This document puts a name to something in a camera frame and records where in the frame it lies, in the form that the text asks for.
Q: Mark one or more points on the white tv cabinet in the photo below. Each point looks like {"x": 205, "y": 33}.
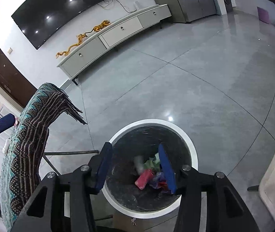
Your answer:
{"x": 99, "y": 43}

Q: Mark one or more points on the golden dragon ornament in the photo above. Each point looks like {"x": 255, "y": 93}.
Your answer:
{"x": 80, "y": 39}

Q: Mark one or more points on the white router on cabinet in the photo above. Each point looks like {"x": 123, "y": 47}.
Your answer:
{"x": 137, "y": 5}

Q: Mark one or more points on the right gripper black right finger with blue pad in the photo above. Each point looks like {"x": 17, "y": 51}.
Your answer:
{"x": 226, "y": 210}

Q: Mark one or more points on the zigzag knitted table cloth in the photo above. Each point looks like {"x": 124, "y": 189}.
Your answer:
{"x": 20, "y": 167}

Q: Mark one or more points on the white crumpled tissue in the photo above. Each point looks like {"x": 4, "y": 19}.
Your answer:
{"x": 6, "y": 146}

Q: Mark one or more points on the purple box on floor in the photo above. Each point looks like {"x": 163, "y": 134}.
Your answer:
{"x": 263, "y": 15}

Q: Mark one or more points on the golden tiger ornament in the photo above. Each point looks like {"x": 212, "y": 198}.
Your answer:
{"x": 101, "y": 26}

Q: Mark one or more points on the stainless steel refrigerator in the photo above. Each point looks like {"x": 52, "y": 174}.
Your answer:
{"x": 190, "y": 0}

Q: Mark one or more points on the trash pile in bin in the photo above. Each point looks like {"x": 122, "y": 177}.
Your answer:
{"x": 150, "y": 173}

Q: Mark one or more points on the brown entrance door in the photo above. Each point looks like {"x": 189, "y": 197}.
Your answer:
{"x": 14, "y": 83}

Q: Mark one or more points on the large wall television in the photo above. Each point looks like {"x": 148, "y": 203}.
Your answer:
{"x": 40, "y": 19}

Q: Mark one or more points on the white round trash bin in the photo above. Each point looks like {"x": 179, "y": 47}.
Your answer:
{"x": 142, "y": 138}

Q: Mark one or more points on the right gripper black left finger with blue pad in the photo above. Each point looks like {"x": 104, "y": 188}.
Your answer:
{"x": 62, "y": 202}

